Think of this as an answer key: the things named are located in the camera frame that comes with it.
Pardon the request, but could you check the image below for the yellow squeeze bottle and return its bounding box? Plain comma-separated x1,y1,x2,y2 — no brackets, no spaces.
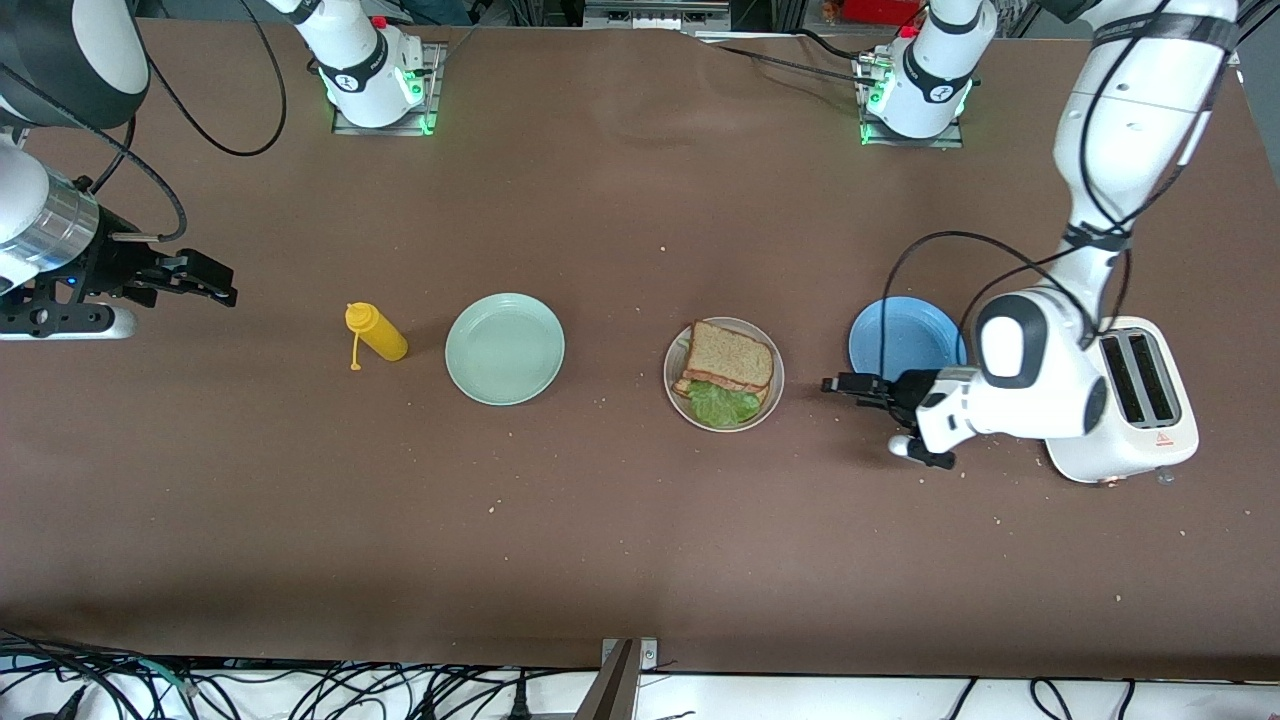
345,302,409,372

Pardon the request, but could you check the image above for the black cable tangle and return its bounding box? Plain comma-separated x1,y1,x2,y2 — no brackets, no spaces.
0,628,601,720

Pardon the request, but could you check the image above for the blue plate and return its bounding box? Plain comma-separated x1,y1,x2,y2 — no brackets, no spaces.
848,296,969,383

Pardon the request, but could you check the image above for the white toaster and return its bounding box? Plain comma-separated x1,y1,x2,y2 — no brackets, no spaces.
1040,316,1201,487

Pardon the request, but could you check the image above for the person in blue jeans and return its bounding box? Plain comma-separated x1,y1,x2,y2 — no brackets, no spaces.
405,0,476,26

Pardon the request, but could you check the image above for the aluminium profile bracket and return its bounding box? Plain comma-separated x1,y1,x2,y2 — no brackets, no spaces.
575,637,661,720

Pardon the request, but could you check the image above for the green lettuce leaf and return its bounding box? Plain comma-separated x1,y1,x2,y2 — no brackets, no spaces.
686,380,763,429

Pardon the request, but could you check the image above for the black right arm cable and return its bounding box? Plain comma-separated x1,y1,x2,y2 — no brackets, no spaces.
0,0,289,244

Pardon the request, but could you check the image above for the beige plate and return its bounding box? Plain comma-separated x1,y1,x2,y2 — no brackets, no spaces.
664,317,786,433

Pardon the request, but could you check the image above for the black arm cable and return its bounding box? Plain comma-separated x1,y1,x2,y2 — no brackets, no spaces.
878,0,1241,386
0,0,289,244

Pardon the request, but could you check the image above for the black cable on table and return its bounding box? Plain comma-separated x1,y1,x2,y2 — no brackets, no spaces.
700,28,876,86

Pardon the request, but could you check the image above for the brown bread slice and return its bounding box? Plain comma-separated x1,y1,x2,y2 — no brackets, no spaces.
671,372,772,406
681,319,776,393

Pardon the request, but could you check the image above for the red box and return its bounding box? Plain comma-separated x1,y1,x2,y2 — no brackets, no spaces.
845,0,921,26

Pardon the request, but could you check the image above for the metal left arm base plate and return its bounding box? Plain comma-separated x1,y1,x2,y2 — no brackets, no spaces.
855,55,966,149

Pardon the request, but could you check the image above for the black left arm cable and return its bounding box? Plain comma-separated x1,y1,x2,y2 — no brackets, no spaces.
878,0,1241,386

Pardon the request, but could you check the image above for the mint green plate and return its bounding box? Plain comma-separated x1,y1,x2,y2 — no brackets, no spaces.
445,292,566,407

